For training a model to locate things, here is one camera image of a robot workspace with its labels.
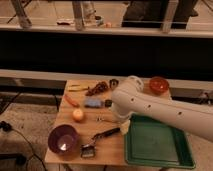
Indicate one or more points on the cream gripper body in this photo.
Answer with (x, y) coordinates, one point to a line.
(124, 127)

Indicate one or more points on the yellow red apple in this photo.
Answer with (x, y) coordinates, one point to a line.
(78, 115)

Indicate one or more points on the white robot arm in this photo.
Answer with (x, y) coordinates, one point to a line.
(129, 97)

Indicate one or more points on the small metal cup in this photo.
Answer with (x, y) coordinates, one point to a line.
(113, 83)

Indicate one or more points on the green plastic tray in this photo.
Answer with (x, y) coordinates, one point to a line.
(152, 143)

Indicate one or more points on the black rectangular block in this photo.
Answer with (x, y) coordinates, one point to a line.
(108, 103)

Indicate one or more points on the blue sponge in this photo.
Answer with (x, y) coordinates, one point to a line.
(93, 103)

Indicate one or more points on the brown dried bunch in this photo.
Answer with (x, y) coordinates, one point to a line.
(99, 88)

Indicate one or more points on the red bowl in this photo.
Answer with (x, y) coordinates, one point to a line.
(158, 85)

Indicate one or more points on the orange carrot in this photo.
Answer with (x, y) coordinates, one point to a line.
(71, 101)

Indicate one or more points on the purple bowl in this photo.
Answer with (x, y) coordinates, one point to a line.
(63, 139)

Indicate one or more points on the yellow handled tool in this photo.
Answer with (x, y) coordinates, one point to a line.
(75, 88)

